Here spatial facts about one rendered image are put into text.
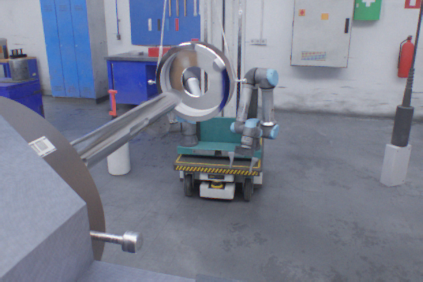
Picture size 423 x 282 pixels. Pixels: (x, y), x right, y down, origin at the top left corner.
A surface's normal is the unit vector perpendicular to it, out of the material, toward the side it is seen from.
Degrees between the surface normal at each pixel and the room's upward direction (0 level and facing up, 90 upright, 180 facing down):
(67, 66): 90
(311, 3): 90
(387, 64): 90
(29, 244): 45
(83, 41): 90
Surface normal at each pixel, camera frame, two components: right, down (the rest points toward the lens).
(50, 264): 0.97, 0.07
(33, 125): 0.55, -0.75
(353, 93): -0.26, 0.29
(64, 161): 0.80, -0.49
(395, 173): 0.33, 0.28
